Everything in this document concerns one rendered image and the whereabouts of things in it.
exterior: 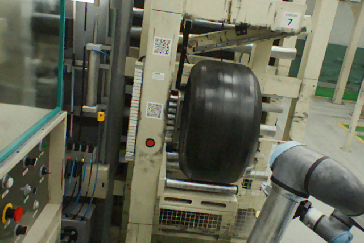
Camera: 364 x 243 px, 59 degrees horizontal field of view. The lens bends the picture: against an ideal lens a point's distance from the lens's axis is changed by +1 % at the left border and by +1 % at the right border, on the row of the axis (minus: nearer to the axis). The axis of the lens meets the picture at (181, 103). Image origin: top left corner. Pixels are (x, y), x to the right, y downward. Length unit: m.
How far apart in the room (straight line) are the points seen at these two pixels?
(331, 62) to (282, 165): 10.70
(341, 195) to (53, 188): 0.97
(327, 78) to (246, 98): 10.37
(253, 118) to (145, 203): 0.70
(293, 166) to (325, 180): 0.09
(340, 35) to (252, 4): 10.05
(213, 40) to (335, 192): 1.14
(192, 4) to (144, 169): 0.84
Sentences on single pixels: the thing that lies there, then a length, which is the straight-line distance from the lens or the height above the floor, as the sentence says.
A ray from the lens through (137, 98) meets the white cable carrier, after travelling 1.47.
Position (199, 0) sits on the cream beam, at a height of 1.73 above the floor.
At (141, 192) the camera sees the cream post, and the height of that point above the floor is 0.80.
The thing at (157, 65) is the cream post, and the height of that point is 1.43.
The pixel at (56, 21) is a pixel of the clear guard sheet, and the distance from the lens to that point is 1.10.
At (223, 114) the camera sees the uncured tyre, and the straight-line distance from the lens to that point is 1.29.
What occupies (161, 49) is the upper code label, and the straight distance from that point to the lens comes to 1.41.
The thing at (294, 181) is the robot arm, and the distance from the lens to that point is 0.96.
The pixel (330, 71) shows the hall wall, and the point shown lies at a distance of 11.66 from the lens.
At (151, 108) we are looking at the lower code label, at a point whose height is 1.23.
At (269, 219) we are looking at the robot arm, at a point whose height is 1.13.
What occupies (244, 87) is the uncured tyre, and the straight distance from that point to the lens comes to 1.36.
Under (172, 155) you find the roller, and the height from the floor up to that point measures 0.91.
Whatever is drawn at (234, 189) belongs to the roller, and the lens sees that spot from 1.57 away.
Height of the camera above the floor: 1.65
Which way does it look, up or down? 15 degrees down
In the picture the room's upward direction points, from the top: 8 degrees clockwise
